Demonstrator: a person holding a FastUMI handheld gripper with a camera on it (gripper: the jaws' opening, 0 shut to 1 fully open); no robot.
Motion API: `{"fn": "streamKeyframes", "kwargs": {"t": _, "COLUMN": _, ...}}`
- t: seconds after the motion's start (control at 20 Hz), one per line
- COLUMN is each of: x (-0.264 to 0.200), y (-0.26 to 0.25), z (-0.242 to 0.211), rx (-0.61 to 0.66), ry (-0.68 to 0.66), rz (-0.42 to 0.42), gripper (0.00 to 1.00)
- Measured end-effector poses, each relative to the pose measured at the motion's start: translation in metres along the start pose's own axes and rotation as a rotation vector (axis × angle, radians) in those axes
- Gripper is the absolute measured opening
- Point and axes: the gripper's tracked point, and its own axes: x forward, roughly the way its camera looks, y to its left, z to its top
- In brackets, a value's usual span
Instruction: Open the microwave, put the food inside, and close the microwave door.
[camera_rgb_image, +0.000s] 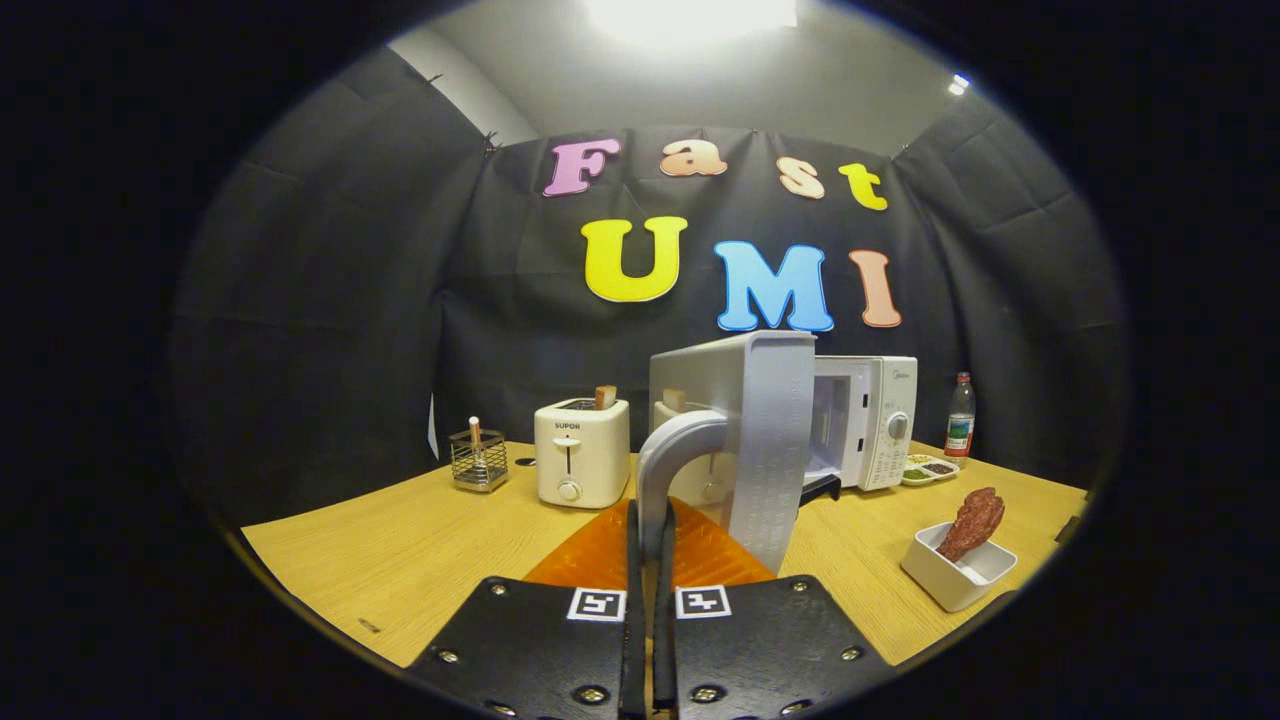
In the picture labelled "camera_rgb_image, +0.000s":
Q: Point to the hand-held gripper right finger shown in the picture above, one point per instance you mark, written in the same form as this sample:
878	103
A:
664	620

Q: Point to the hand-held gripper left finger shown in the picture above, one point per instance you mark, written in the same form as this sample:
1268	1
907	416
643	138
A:
634	620

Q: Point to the white toaster oven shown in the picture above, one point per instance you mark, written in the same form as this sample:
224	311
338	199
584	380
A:
780	430

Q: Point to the brown fried meat piece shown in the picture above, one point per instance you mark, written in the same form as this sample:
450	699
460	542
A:
975	520

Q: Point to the cream toaster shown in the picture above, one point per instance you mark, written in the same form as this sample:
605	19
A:
590	470

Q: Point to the toast slice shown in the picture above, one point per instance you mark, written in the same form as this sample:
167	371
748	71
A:
606	397

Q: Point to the white rectangular dish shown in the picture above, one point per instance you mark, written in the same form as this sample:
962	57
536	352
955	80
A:
950	588

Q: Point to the white divided bean dish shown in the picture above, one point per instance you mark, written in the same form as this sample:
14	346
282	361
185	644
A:
930	469

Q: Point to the clear plastic water bottle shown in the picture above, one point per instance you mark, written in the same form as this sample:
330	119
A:
960	425

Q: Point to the bright ceiling light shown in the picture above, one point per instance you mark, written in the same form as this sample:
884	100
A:
690	15

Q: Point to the small ceiling spotlight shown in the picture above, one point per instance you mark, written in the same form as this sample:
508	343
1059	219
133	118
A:
958	85

